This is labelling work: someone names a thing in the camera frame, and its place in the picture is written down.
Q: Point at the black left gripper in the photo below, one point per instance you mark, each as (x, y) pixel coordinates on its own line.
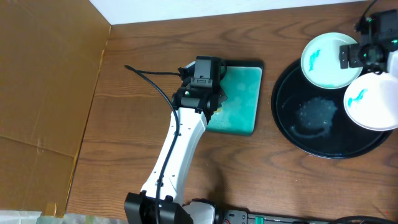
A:
(221, 94)

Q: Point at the mint green plate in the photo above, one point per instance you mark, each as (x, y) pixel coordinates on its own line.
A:
(320, 61)

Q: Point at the white pink plate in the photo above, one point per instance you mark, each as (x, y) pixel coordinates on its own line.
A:
(371, 101)

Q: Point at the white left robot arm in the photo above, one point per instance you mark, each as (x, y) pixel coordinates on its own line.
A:
(161, 197)

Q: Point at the round black serving tray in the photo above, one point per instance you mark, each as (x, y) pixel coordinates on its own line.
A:
(314, 118)

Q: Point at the brown cardboard panel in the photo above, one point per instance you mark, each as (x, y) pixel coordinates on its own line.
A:
(51, 54)

